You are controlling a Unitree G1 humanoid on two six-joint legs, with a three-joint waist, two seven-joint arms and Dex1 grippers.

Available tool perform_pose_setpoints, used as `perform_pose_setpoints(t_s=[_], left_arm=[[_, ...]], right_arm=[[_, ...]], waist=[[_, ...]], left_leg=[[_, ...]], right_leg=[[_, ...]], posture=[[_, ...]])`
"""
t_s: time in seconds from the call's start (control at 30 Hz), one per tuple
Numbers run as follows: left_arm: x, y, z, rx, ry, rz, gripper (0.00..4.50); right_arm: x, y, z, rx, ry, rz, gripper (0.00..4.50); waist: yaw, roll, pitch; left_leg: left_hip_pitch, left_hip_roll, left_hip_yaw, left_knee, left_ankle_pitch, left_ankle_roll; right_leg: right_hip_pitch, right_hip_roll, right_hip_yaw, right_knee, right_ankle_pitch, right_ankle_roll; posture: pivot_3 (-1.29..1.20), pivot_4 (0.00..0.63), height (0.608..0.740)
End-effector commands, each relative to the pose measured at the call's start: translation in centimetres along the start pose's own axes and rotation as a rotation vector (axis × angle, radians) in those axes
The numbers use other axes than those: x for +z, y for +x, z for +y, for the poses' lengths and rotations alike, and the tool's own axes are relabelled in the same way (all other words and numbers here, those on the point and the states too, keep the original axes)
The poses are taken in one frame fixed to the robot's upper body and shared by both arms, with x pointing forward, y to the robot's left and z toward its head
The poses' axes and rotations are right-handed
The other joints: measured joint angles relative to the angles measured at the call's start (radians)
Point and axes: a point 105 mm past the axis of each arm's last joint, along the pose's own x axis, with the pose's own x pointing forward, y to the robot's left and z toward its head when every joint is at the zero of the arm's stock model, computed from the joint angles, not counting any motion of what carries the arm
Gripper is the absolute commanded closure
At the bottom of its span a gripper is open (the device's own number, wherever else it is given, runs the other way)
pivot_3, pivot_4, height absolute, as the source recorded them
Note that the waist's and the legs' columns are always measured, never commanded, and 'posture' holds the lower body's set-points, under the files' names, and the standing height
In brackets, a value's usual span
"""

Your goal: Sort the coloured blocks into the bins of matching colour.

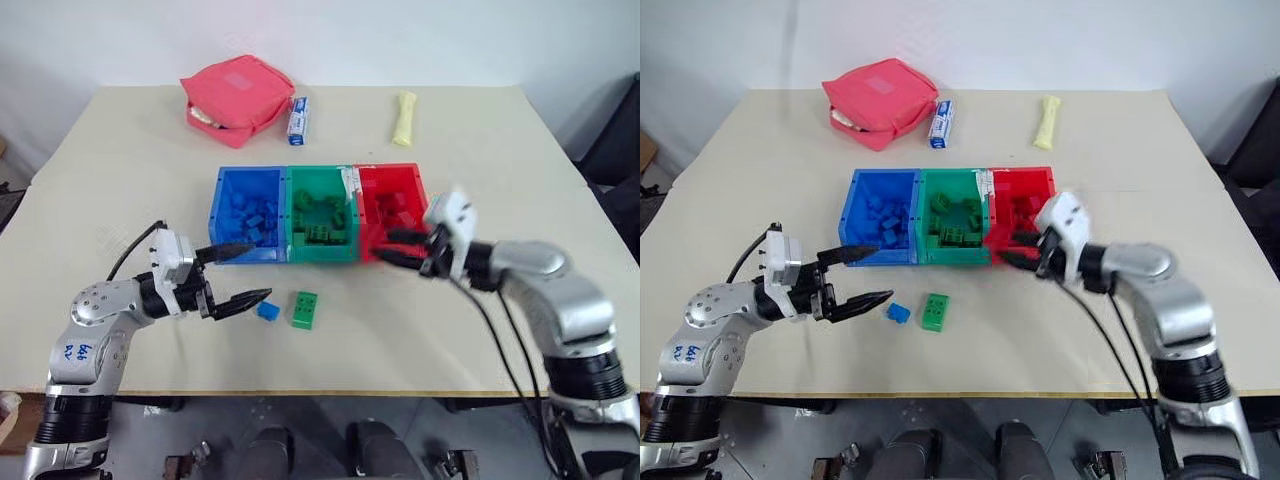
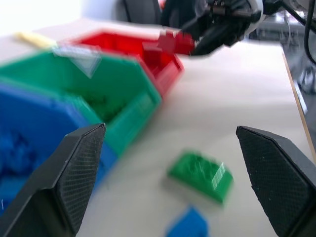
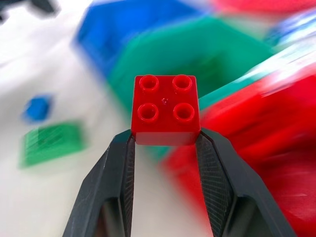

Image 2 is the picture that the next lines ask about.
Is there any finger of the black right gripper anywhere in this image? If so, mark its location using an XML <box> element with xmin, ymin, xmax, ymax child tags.
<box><xmin>181</xmin><ymin>12</ymin><xmax>213</xmax><ymax>38</ymax></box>
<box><xmin>191</xmin><ymin>24</ymin><xmax>237</xmax><ymax>56</ymax></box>

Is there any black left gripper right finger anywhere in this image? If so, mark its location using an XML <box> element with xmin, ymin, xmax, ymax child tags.
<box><xmin>236</xmin><ymin>125</ymin><xmax>316</xmax><ymax>237</ymax></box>

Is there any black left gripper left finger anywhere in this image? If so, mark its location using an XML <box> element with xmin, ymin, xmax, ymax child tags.
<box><xmin>0</xmin><ymin>123</ymin><xmax>107</xmax><ymax>237</ymax></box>

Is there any red block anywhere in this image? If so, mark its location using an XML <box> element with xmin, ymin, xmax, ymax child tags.
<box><xmin>157</xmin><ymin>30</ymin><xmax>196</xmax><ymax>55</ymax></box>

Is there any black office chair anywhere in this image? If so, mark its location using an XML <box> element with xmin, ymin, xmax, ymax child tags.
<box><xmin>122</xmin><ymin>0</ymin><xmax>198</xmax><ymax>30</ymax></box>

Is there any red plastic bin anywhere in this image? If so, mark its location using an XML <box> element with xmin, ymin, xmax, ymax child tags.
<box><xmin>64</xmin><ymin>29</ymin><xmax>185</xmax><ymax>97</ymax></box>

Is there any blue plastic bin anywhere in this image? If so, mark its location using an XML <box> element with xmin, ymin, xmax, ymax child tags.
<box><xmin>0</xmin><ymin>78</ymin><xmax>117</xmax><ymax>213</ymax></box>

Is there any green block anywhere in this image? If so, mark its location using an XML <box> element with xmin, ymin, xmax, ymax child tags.
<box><xmin>167</xmin><ymin>149</ymin><xmax>234</xmax><ymax>205</ymax></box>

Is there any blue block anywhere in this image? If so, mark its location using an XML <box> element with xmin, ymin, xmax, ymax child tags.
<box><xmin>164</xmin><ymin>206</ymin><xmax>209</xmax><ymax>237</ymax></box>

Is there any green plastic bin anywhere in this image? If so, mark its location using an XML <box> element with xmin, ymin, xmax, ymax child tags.
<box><xmin>0</xmin><ymin>50</ymin><xmax>163</xmax><ymax>158</ymax></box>

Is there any yellow flat object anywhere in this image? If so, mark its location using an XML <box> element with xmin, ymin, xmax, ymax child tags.
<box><xmin>14</xmin><ymin>32</ymin><xmax>58</xmax><ymax>48</ymax></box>

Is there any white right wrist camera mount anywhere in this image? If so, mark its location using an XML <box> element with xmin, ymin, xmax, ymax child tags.
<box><xmin>244</xmin><ymin>0</ymin><xmax>277</xmax><ymax>38</ymax></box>

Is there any black cable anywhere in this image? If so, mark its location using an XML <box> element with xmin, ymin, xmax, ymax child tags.
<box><xmin>281</xmin><ymin>0</ymin><xmax>316</xmax><ymax>63</ymax></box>

